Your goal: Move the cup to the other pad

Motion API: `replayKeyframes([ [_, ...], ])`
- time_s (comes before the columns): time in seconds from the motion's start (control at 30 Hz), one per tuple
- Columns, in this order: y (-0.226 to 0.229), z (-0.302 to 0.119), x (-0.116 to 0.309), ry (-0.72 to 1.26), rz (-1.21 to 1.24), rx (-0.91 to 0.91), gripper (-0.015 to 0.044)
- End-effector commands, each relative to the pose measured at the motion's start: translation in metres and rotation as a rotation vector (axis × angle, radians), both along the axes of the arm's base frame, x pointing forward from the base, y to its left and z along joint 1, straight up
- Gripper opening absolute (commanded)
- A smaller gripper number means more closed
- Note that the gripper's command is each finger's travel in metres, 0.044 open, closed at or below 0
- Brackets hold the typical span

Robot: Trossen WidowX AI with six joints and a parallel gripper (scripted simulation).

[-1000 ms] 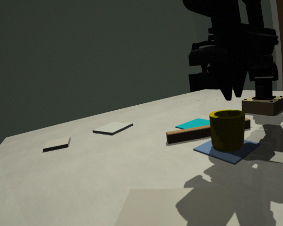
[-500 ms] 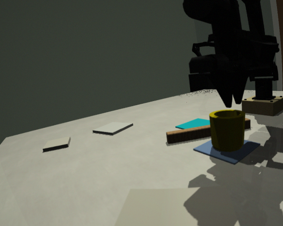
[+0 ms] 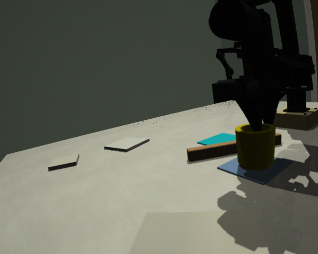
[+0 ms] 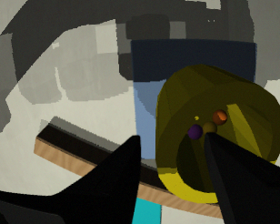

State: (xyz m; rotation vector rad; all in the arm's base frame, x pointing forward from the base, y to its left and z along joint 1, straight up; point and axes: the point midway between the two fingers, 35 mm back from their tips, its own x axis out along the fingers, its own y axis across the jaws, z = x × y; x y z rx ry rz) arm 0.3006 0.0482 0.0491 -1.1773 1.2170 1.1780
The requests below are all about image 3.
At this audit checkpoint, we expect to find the brown wooden bar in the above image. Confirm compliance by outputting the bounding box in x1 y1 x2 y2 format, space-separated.
187 133 282 162

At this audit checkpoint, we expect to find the dark yellow cup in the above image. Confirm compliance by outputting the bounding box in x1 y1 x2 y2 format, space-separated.
235 123 276 171

